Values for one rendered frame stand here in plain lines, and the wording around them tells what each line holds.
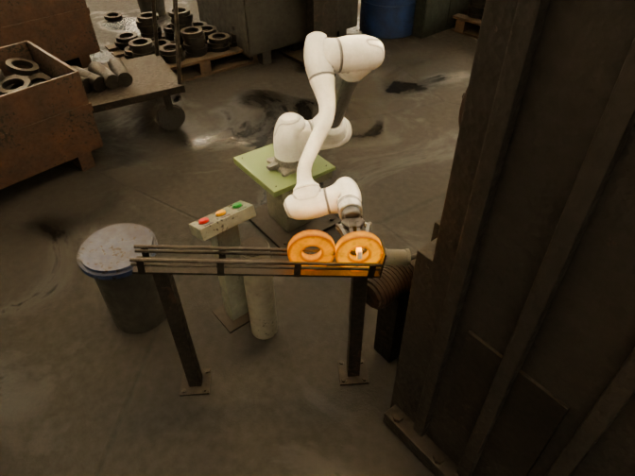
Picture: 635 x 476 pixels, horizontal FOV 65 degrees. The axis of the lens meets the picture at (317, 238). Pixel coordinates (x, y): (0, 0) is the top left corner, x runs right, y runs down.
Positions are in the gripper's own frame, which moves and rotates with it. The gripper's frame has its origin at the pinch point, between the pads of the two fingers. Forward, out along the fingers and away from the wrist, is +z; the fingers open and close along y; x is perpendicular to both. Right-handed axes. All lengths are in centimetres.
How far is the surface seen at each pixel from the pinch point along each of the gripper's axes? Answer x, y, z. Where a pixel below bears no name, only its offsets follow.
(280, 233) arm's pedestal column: -61, 29, -94
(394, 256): -2.5, -11.8, 1.8
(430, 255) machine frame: 13.9, -16.7, 22.0
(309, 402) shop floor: -72, 18, 7
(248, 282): -33, 40, -23
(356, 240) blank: 5.5, 1.1, 2.4
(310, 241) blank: 6.1, 15.8, 2.5
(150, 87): -20, 114, -214
